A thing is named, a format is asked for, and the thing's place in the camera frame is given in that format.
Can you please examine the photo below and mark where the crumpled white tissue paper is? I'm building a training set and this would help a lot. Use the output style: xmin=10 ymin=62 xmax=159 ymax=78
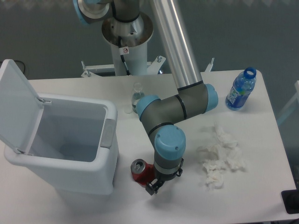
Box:
xmin=197 ymin=123 xmax=247 ymax=190

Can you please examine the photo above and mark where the white furniture at right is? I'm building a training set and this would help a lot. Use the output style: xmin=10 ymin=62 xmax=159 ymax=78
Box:
xmin=277 ymin=80 xmax=299 ymax=126

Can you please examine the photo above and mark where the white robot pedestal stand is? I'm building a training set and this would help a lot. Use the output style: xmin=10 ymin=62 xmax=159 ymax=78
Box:
xmin=76 ymin=1 xmax=202 ymax=86

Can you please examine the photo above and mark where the crushed red soda can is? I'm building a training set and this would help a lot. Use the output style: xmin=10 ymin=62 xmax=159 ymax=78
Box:
xmin=130 ymin=159 xmax=155 ymax=187

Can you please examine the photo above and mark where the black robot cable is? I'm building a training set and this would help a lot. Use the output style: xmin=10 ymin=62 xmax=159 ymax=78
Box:
xmin=118 ymin=36 xmax=131 ymax=76

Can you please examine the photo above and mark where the blue plastic drink bottle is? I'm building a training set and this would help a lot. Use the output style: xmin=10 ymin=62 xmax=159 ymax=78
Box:
xmin=225 ymin=67 xmax=256 ymax=111

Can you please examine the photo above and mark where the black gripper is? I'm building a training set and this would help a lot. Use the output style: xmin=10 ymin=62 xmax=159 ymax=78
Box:
xmin=145 ymin=158 xmax=184 ymax=196

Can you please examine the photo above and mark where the white plastic trash bin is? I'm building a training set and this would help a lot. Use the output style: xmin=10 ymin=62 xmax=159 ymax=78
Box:
xmin=0 ymin=59 xmax=119 ymax=195

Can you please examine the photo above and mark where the black device at edge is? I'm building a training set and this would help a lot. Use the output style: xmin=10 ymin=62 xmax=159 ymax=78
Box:
xmin=281 ymin=189 xmax=299 ymax=214

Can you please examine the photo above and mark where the white bottle cap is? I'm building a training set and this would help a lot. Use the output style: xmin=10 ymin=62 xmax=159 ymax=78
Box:
xmin=124 ymin=107 xmax=132 ymax=114

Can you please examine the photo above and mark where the clear small water bottle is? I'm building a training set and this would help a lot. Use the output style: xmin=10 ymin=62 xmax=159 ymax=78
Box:
xmin=131 ymin=82 xmax=145 ymax=113

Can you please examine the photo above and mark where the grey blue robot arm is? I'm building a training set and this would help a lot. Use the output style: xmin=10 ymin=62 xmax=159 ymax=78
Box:
xmin=73 ymin=0 xmax=218 ymax=195

